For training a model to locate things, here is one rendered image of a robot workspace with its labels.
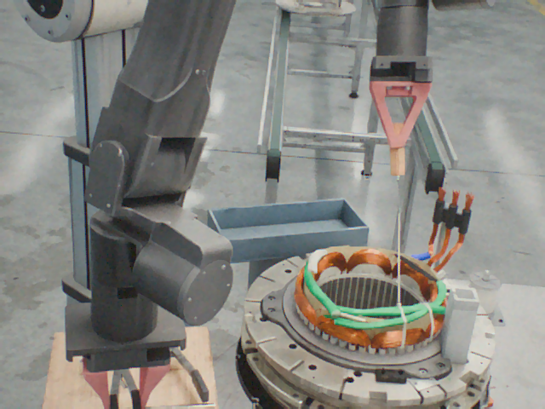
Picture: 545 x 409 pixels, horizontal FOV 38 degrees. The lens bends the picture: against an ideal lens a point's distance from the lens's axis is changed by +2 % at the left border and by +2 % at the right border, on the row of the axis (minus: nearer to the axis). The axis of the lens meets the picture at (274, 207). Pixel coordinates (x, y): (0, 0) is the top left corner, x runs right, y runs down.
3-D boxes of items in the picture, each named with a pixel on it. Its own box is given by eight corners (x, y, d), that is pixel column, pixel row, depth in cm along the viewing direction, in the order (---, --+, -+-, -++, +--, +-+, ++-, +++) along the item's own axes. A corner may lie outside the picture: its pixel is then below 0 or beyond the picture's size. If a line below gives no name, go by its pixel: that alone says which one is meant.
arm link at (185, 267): (173, 134, 69) (96, 134, 62) (273, 180, 62) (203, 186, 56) (144, 259, 72) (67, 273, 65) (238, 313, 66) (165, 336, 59)
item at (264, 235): (328, 330, 151) (345, 198, 138) (350, 365, 142) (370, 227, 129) (202, 347, 143) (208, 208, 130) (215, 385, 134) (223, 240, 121)
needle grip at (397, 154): (408, 174, 92) (406, 123, 91) (395, 175, 91) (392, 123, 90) (400, 174, 93) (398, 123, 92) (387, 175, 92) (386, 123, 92)
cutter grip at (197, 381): (209, 402, 87) (209, 390, 86) (202, 404, 87) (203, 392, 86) (197, 379, 90) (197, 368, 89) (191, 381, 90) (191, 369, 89)
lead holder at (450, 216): (467, 235, 102) (473, 211, 101) (436, 233, 102) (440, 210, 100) (461, 221, 105) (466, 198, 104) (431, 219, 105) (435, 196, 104)
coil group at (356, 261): (390, 281, 107) (394, 255, 105) (346, 279, 107) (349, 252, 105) (388, 274, 109) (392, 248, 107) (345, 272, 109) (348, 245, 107)
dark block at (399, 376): (375, 373, 91) (376, 365, 90) (404, 376, 91) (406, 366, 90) (376, 382, 90) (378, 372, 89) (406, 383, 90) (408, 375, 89)
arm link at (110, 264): (128, 187, 68) (74, 208, 64) (185, 216, 65) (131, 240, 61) (128, 254, 72) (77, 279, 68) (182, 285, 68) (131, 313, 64)
